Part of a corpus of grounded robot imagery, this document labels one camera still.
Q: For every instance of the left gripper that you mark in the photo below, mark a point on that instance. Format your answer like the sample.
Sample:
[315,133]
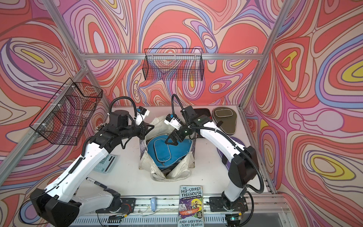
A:
[144,130]

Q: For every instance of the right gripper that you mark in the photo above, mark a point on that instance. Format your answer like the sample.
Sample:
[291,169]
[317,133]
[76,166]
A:
[176,133]

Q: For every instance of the white canvas tote bag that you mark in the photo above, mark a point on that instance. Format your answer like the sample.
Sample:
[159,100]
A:
[181,171]

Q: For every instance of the blue paddle case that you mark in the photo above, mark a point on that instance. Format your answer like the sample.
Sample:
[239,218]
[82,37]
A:
[167,157]

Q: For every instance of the green paddle case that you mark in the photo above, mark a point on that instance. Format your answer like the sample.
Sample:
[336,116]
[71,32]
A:
[226,119]

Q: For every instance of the black red paddle case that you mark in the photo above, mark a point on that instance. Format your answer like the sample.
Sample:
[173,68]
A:
[203,111]

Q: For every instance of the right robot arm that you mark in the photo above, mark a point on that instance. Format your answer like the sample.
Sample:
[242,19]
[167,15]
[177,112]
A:
[244,172]

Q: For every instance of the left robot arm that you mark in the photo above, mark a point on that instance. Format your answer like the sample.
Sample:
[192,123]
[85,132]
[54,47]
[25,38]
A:
[57,203]

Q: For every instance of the cup of pencils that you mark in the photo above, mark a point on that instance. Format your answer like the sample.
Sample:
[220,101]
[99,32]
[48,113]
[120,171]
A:
[99,128]

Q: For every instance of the grey calculator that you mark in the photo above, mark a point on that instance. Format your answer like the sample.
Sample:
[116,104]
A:
[106,164]

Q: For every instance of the black marker pen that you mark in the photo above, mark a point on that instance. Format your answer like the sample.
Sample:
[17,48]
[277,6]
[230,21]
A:
[96,183]

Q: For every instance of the small blue white device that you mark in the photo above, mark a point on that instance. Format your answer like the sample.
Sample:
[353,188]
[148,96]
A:
[153,204]

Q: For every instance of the treehouse paperback book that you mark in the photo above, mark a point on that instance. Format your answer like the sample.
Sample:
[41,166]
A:
[190,206]

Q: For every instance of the green circuit board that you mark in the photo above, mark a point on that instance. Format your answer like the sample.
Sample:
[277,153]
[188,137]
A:
[114,219]

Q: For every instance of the right base connector box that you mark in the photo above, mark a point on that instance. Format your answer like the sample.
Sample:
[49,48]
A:
[233,220]

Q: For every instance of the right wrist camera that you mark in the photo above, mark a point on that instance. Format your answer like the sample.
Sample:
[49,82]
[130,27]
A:
[173,121]

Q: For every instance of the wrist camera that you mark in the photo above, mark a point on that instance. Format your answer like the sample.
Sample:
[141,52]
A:
[173,121]
[142,113]

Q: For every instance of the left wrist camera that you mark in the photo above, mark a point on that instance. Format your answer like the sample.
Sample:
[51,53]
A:
[142,113]

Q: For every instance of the back wire basket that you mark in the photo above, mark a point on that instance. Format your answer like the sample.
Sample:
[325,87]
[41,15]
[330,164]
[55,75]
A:
[176,64]

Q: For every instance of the wire basket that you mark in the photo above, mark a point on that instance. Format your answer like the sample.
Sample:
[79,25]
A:
[176,64]
[70,115]

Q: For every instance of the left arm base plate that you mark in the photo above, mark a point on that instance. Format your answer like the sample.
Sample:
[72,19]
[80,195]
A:
[125,206]

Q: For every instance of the left wire basket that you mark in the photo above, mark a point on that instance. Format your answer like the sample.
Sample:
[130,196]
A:
[70,115]

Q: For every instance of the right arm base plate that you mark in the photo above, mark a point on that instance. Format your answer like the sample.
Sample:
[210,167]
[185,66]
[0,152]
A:
[222,204]

